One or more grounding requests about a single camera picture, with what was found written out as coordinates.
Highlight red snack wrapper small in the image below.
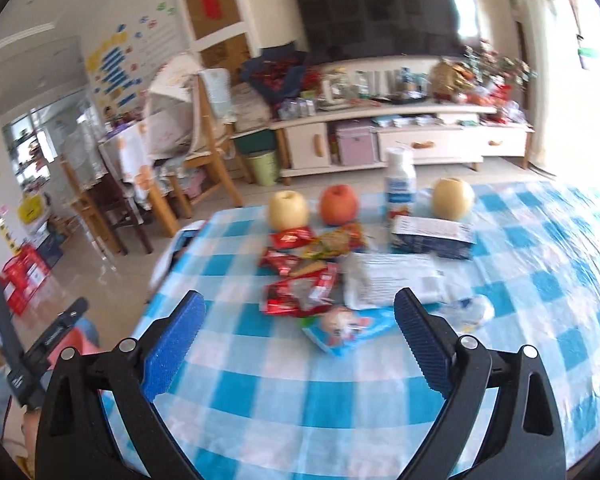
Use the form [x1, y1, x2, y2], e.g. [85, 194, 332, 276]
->
[270, 226, 315, 250]

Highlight red snack wrapper large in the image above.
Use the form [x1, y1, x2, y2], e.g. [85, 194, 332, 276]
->
[259, 263, 338, 318]

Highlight pink plastic bucket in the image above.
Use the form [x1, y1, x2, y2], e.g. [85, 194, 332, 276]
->
[48, 318, 100, 365]

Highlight pink storage box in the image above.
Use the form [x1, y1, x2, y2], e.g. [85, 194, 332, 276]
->
[335, 119, 378, 166]

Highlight dark flower bouquet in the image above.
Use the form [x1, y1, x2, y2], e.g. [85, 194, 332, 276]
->
[239, 41, 321, 107]

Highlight white yogurt bottle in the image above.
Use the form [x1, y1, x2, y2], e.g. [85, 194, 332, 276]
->
[385, 148, 417, 221]

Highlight yellow plastic bag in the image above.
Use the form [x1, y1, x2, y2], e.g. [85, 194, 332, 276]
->
[17, 193, 45, 226]

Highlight blue cartoon snack wrapper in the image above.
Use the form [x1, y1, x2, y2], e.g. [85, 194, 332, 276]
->
[300, 307, 396, 356]

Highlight blue white carton box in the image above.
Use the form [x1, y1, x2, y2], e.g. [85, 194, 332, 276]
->
[390, 216, 475, 260]

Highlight wooden chair with cover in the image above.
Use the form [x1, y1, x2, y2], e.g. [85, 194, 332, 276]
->
[143, 52, 245, 218]

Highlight yellow green snack wrapper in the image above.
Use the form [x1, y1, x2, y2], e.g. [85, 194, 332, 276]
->
[300, 222, 366, 260]

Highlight white TV cabinet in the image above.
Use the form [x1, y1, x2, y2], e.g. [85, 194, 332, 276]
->
[270, 54, 537, 187]

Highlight red apple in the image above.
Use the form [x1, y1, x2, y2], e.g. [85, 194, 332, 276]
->
[318, 184, 360, 226]

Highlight blue checkered tablecloth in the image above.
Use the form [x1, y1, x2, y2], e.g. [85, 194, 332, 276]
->
[137, 181, 600, 479]

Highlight green trash bin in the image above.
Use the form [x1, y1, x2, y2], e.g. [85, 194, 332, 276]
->
[247, 150, 279, 186]

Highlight dining table with cloth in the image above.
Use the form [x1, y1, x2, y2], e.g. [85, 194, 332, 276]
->
[97, 109, 202, 201]

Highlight red gift boxes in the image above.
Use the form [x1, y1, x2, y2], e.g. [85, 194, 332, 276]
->
[0, 244, 50, 316]

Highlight white plastic package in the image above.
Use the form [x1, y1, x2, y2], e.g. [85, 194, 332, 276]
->
[339, 252, 449, 310]

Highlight black television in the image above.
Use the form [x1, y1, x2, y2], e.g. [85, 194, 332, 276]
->
[296, 0, 481, 63]

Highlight clear plastic wrapper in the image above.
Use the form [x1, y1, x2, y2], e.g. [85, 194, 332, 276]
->
[432, 295, 495, 334]

